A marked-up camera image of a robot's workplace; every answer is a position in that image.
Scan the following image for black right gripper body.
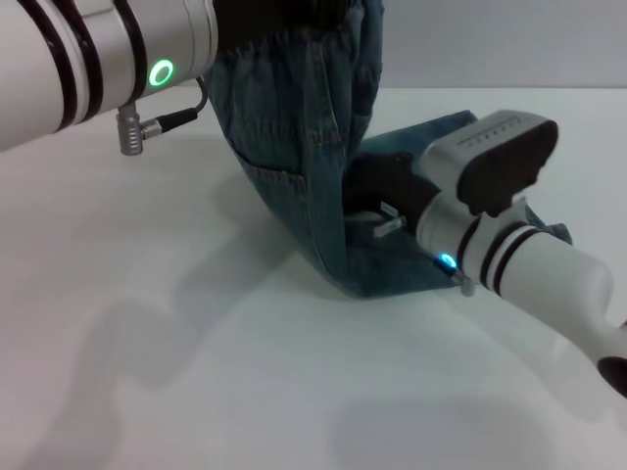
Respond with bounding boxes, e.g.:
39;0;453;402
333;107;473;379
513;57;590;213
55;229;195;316
344;152;444;227

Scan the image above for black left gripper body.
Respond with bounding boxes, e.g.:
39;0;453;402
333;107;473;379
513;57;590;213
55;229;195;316
216;0;367;52

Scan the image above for blue denim shorts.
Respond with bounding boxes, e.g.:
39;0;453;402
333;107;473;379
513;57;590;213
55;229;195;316
208;0;574;301

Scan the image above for small metal plug connector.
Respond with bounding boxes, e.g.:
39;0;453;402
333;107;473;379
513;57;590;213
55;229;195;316
434;253;475;298

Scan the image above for black cable with metal plug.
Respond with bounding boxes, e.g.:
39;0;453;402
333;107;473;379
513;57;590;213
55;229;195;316
115;74;208;158

